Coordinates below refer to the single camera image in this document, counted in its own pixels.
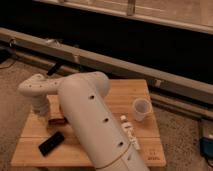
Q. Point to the white cylindrical wrist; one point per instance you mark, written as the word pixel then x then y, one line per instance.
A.
pixel 40 105

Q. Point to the dark red pepper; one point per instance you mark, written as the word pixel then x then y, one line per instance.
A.
pixel 57 121

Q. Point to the black smartphone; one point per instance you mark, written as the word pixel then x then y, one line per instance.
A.
pixel 51 143

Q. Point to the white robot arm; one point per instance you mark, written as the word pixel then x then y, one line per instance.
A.
pixel 81 97

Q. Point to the white squeeze bottle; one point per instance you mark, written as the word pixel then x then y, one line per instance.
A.
pixel 128 128

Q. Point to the translucent plastic cup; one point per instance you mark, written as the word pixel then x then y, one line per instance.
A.
pixel 141 108

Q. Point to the blue object on floor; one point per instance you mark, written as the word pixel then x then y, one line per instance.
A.
pixel 206 147

